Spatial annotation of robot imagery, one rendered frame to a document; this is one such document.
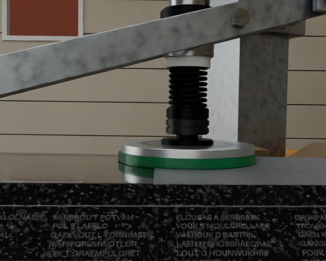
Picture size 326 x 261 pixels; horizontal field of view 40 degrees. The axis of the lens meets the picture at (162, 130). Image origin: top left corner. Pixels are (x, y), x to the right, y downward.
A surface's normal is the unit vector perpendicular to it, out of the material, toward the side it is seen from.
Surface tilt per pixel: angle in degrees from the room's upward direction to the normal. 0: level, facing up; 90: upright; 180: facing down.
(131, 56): 90
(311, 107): 90
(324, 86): 90
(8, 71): 90
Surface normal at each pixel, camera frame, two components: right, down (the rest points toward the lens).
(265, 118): 0.48, 0.05
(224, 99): -0.88, 0.01
